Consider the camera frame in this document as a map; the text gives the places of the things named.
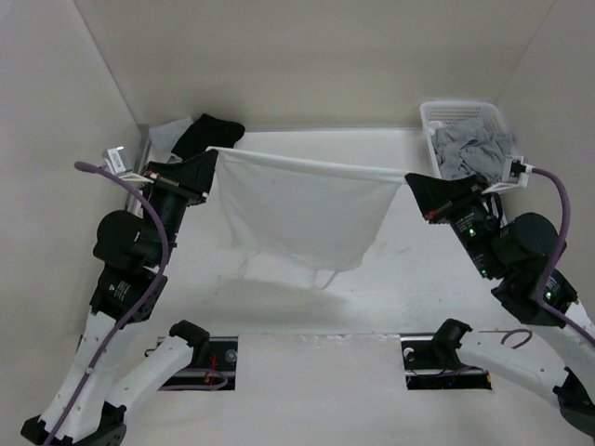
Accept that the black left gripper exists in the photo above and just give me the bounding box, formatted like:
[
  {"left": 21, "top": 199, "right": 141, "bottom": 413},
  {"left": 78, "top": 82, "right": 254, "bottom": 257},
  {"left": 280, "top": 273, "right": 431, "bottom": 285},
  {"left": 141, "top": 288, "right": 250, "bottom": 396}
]
[{"left": 140, "top": 148, "right": 221, "bottom": 264}]

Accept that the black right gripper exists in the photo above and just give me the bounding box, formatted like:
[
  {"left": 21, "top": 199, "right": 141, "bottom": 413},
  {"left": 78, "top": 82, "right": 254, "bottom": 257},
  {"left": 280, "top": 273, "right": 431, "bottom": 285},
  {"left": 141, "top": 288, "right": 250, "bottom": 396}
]
[{"left": 405, "top": 170, "right": 503, "bottom": 276}]

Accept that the white tank top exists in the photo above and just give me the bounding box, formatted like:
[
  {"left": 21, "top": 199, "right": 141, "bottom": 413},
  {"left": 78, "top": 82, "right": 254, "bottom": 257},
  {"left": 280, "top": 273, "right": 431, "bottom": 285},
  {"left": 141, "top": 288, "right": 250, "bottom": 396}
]
[{"left": 212, "top": 147, "right": 405, "bottom": 281}]

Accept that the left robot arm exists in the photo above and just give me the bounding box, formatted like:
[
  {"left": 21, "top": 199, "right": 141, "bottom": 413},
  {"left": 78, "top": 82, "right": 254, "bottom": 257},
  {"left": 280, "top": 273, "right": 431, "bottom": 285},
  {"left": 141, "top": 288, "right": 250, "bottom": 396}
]
[{"left": 20, "top": 149, "right": 218, "bottom": 445}]

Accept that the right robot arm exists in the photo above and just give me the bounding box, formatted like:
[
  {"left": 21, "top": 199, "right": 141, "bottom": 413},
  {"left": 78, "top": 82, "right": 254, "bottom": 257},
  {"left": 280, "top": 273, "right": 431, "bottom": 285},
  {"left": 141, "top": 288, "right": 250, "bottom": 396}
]
[{"left": 403, "top": 173, "right": 594, "bottom": 437}]

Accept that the folded black tank top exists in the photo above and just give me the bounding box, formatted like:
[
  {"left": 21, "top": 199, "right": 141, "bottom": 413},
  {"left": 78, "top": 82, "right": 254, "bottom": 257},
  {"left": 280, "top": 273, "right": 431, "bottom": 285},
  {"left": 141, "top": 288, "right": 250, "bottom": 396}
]
[{"left": 172, "top": 113, "right": 245, "bottom": 160}]

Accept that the folded grey tank top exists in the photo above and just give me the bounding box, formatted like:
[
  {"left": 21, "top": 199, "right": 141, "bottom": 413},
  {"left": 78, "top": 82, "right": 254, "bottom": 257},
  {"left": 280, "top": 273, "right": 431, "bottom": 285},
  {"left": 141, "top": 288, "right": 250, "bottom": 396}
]
[{"left": 149, "top": 117, "right": 193, "bottom": 164}]

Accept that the grey tank tops pile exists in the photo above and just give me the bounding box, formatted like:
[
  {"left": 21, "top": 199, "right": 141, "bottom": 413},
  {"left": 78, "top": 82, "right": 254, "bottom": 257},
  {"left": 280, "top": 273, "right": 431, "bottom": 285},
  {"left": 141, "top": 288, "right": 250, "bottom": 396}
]
[{"left": 430, "top": 118, "right": 514, "bottom": 184}]

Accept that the white plastic laundry basket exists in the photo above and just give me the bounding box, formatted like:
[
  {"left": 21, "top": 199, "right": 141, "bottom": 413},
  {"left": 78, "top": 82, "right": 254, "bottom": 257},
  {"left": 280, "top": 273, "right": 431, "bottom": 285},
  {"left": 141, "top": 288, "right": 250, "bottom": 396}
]
[{"left": 419, "top": 100, "right": 509, "bottom": 177}]

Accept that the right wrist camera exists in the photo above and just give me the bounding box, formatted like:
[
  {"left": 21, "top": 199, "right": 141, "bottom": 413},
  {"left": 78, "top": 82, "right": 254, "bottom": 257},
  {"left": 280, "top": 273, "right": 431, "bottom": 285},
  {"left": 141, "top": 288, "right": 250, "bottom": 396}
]
[{"left": 483, "top": 155, "right": 533, "bottom": 195}]

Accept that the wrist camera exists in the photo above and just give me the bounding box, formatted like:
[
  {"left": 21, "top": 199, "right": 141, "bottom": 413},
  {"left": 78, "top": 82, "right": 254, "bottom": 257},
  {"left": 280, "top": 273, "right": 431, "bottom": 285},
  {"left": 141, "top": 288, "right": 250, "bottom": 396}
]
[
  {"left": 483, "top": 155, "right": 533, "bottom": 195},
  {"left": 102, "top": 146, "right": 151, "bottom": 184}
]

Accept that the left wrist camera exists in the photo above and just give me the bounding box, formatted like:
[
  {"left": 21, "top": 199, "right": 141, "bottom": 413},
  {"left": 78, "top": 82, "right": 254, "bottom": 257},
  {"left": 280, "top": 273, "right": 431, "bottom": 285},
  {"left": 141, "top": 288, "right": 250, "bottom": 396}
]
[{"left": 102, "top": 146, "right": 151, "bottom": 184}]

